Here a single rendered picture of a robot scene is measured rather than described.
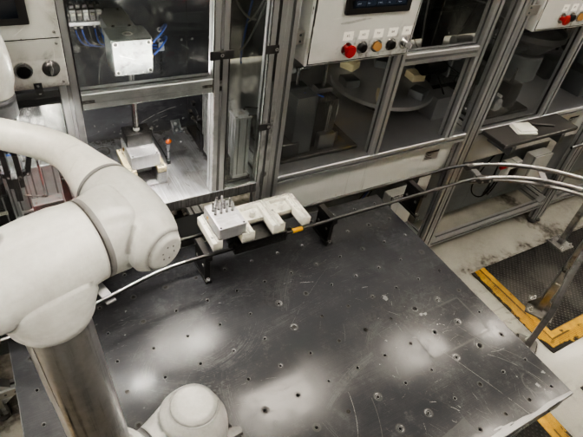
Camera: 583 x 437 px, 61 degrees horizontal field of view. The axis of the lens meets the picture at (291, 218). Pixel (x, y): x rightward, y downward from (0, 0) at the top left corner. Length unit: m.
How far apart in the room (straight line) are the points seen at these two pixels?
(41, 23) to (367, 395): 1.29
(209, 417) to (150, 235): 0.54
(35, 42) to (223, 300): 0.93
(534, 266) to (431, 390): 1.82
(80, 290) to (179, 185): 1.05
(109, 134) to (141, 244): 1.28
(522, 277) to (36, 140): 2.76
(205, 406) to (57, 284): 0.55
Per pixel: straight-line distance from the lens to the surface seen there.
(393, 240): 2.04
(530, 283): 3.21
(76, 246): 0.74
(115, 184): 0.83
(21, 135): 1.00
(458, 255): 3.16
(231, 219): 1.61
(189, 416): 1.17
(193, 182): 1.78
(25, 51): 1.35
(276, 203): 1.78
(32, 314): 0.75
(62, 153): 0.94
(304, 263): 1.84
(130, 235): 0.77
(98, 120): 1.97
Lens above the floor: 2.00
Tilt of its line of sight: 41 degrees down
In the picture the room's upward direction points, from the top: 10 degrees clockwise
